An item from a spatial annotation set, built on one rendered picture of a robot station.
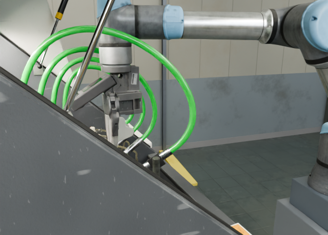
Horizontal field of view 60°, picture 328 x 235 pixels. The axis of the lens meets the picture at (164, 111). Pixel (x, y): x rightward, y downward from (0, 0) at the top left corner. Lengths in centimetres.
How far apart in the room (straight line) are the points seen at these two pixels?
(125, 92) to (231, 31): 34
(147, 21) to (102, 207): 41
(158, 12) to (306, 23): 34
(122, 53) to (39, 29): 42
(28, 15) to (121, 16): 43
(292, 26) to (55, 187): 66
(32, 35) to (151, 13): 47
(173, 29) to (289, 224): 83
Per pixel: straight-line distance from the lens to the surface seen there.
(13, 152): 33
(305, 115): 459
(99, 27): 35
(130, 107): 69
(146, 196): 39
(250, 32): 84
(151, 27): 65
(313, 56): 79
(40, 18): 101
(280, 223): 123
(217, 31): 81
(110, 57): 65
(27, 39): 101
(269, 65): 401
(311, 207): 113
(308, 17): 75
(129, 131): 71
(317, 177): 111
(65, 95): 92
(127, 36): 58
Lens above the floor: 141
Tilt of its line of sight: 15 degrees down
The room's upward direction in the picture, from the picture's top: straight up
